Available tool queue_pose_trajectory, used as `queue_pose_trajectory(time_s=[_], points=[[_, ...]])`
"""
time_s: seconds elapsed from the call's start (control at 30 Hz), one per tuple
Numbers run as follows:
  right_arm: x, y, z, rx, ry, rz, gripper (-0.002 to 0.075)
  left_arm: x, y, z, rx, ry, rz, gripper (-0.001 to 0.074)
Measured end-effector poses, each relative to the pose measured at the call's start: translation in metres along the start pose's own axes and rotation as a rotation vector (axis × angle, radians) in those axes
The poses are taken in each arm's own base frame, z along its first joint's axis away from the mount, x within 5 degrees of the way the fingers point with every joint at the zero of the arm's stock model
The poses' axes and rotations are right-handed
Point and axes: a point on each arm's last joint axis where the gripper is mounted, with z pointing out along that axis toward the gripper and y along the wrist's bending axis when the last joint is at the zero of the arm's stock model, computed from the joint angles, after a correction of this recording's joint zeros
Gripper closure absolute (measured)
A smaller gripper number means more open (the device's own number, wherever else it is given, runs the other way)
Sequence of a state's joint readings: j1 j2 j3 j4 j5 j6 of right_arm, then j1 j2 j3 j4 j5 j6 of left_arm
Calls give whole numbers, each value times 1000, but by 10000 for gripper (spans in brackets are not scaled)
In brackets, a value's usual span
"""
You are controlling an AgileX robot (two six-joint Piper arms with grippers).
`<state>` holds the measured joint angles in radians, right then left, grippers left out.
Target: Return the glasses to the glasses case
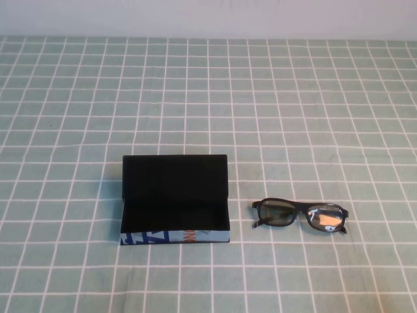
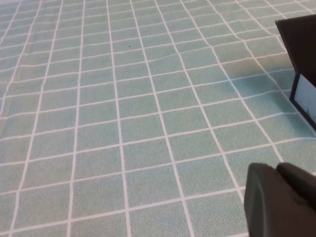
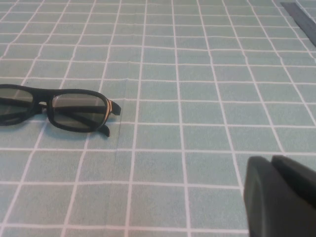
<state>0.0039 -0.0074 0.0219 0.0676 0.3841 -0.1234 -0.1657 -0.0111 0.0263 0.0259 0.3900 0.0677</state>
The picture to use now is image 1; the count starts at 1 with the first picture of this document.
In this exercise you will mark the green checked tablecloth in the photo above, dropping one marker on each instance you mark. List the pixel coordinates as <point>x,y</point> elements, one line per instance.
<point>293,130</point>

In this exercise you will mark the black frame glasses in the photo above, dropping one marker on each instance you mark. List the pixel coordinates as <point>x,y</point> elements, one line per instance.
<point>293,205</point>

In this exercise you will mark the black glasses case blue print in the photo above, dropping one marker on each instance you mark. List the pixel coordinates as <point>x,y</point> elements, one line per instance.
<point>176,182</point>

